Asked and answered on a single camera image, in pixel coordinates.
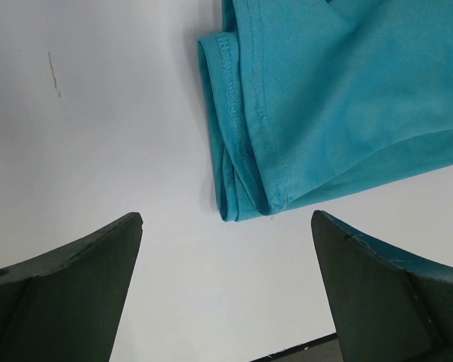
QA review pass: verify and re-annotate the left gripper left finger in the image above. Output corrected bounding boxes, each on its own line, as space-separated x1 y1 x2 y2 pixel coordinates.
0 212 143 361

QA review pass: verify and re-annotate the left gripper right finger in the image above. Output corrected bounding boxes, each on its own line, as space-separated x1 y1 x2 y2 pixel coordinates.
311 210 453 361

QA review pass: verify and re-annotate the teal t shirt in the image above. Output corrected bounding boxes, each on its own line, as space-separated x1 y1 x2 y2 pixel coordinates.
198 1 453 222

